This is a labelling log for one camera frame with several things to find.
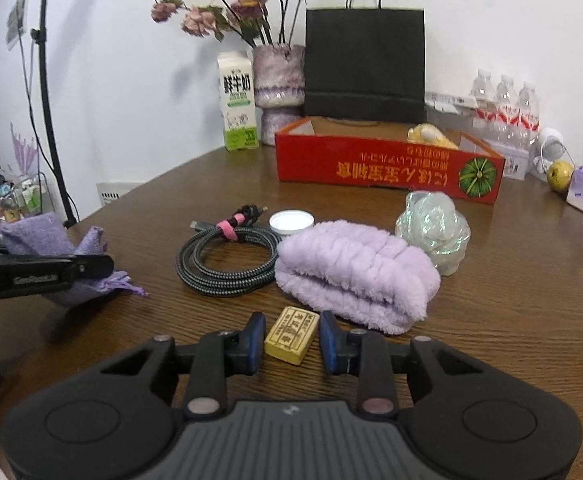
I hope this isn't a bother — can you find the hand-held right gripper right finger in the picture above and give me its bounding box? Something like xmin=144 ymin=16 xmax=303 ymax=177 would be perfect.
xmin=319 ymin=310 xmax=482 ymax=418

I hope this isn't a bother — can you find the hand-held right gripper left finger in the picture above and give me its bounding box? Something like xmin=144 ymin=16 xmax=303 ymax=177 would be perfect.
xmin=98 ymin=311 xmax=266 ymax=421

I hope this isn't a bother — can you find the small yellow block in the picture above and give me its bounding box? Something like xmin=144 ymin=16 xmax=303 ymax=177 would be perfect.
xmin=264 ymin=305 xmax=321 ymax=366

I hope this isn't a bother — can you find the lavender drawstring pouch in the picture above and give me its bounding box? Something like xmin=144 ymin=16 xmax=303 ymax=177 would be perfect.
xmin=0 ymin=211 xmax=149 ymax=308

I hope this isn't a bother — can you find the grey braided cable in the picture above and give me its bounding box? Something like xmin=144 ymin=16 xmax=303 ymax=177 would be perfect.
xmin=175 ymin=203 xmax=283 ymax=295

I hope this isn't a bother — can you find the purple fluffy headband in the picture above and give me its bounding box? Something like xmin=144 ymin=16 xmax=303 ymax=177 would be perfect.
xmin=274 ymin=220 xmax=442 ymax=336

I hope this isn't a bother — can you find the white round lid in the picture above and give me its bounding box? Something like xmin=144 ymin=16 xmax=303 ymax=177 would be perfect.
xmin=269 ymin=209 xmax=315 ymax=236

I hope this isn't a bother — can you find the iridescent plastic cup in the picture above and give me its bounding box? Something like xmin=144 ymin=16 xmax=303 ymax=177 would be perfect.
xmin=395 ymin=191 xmax=472 ymax=277

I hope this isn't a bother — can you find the red cardboard box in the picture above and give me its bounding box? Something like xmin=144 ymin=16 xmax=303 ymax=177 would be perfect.
xmin=274 ymin=116 xmax=506 ymax=207

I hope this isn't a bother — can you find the yellow plush toy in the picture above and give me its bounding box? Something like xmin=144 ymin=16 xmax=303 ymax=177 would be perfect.
xmin=407 ymin=124 xmax=459 ymax=150

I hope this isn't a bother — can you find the black light stand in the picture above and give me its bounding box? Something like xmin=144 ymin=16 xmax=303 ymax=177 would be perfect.
xmin=31 ymin=0 xmax=79 ymax=228

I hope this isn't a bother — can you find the white green milk carton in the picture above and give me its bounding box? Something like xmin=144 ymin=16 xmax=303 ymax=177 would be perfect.
xmin=216 ymin=51 xmax=261 ymax=152

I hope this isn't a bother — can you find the purple glass vase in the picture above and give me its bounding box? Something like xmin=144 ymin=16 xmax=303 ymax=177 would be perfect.
xmin=251 ymin=44 xmax=306 ymax=133

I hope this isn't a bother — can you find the white flat carton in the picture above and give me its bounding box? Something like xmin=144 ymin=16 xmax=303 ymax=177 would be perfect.
xmin=425 ymin=91 xmax=478 ymax=113

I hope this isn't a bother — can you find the black paper bag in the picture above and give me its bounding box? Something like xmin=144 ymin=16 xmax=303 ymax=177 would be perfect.
xmin=304 ymin=0 xmax=427 ymax=123

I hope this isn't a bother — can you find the yellow pear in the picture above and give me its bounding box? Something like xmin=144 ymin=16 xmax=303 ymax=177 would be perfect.
xmin=546 ymin=160 xmax=575 ymax=193

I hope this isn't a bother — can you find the small white fan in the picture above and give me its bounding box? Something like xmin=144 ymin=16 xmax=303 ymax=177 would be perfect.
xmin=534 ymin=127 xmax=567 ymax=181

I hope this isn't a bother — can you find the dried pink rose bouquet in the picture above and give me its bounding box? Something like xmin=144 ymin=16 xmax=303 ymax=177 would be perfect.
xmin=151 ymin=0 xmax=317 ymax=48

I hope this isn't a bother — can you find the metal wire storage rack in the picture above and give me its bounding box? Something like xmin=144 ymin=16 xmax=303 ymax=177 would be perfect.
xmin=0 ymin=170 xmax=67 ymax=241

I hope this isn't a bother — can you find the white wall outlet panel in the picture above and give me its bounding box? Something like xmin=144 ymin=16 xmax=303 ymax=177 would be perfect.
xmin=96 ymin=182 xmax=137 ymax=206

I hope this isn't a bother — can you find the purple flower wall decal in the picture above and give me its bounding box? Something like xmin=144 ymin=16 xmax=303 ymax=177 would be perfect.
xmin=10 ymin=122 xmax=39 ymax=176

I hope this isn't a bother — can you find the wall poster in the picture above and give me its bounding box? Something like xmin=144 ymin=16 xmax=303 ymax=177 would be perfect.
xmin=5 ymin=0 xmax=29 ymax=51

